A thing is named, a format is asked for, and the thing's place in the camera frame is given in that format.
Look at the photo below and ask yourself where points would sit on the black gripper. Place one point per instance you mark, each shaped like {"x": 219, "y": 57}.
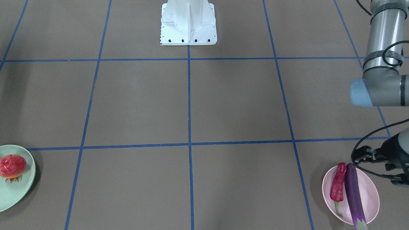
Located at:
{"x": 397, "y": 153}

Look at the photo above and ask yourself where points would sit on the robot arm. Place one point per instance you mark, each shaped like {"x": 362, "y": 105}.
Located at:
{"x": 382, "y": 85}

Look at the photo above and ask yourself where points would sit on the red pomegranate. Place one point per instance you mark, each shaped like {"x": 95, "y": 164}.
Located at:
{"x": 12, "y": 166}

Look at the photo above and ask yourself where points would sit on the purple eggplant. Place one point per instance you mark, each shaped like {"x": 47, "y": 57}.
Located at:
{"x": 351, "y": 185}

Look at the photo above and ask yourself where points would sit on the pink plate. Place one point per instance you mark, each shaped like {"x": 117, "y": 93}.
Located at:
{"x": 368, "y": 193}

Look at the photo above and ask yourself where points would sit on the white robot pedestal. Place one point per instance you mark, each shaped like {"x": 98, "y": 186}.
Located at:
{"x": 188, "y": 22}

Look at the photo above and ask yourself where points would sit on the light green plate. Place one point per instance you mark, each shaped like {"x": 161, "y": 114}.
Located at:
{"x": 12, "y": 193}

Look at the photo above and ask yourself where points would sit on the red chili pepper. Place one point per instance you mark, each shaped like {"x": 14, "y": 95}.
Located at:
{"x": 336, "y": 190}

